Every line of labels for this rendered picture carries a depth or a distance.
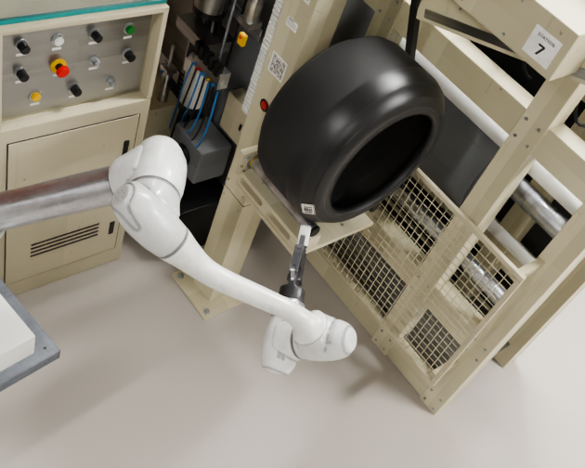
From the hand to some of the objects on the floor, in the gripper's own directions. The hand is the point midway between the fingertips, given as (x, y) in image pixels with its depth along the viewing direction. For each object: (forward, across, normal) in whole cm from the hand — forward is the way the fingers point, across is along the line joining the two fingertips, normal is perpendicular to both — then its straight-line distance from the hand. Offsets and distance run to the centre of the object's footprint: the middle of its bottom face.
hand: (304, 237), depth 218 cm
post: (+13, +101, -56) cm, 116 cm away
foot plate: (+13, +101, -56) cm, 116 cm away
